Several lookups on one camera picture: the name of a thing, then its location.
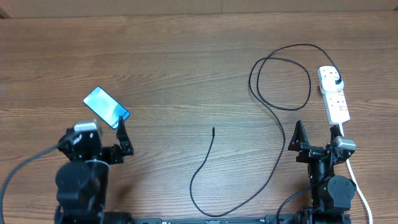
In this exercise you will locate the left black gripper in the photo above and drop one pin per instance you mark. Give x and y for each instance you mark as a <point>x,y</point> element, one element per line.
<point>115,154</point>

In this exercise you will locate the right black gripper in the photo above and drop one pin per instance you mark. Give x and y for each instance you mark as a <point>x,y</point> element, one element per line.
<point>298,143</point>

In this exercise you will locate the Samsung Galaxy smartphone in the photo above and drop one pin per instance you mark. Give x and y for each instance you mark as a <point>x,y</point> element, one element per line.
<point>106,107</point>

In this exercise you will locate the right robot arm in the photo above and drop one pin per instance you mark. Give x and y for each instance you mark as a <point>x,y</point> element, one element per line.
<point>331,194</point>

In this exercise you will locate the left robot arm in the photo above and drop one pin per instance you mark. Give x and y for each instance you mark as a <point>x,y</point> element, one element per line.
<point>82,183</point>

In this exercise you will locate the white charger plug adapter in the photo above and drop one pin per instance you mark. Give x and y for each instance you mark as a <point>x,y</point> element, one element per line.
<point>330,85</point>

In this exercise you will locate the white power strip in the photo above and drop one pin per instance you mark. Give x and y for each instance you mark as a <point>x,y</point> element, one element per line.
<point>335,103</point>

